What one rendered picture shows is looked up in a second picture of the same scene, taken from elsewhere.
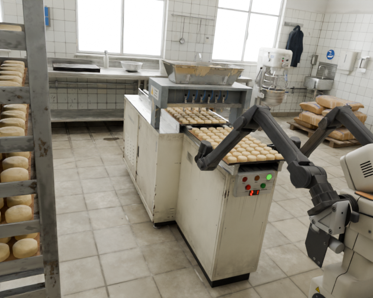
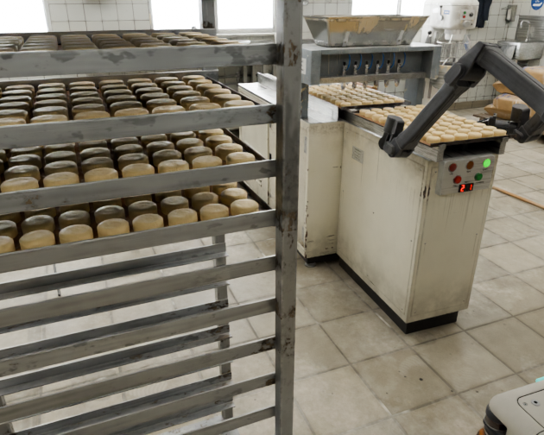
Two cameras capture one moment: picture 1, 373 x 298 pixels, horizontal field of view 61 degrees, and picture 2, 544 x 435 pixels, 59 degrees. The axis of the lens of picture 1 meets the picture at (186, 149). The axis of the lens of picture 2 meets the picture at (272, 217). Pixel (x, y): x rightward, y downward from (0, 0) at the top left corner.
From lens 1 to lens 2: 0.36 m
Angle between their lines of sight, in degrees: 5
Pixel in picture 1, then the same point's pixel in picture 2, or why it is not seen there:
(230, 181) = (432, 173)
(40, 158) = (289, 67)
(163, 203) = (319, 229)
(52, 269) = (290, 223)
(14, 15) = not seen: outside the picture
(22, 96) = not seen: outside the picture
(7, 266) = (237, 221)
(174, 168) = (332, 174)
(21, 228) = (255, 170)
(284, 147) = (532, 92)
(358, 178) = not seen: outside the picture
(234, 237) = (437, 257)
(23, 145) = (264, 56)
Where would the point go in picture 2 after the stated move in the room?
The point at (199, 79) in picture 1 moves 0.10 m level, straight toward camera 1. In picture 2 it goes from (363, 38) to (365, 40)
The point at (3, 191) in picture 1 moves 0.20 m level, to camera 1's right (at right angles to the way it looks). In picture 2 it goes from (241, 118) to (372, 121)
